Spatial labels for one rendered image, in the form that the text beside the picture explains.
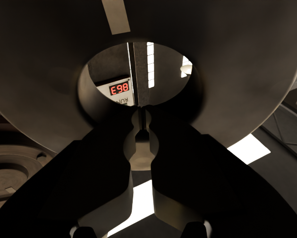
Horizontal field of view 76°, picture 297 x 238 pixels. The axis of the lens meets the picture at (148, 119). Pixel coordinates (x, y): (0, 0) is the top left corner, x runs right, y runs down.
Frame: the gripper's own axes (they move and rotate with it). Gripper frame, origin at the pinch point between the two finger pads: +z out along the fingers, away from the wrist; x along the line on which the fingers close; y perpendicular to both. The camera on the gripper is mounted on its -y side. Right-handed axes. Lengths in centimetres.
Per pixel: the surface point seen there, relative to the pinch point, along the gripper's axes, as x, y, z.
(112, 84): -13, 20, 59
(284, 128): 632, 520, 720
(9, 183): -39, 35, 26
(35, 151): -30.1, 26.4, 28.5
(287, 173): 528, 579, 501
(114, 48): -11, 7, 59
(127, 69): -7, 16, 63
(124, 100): -9, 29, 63
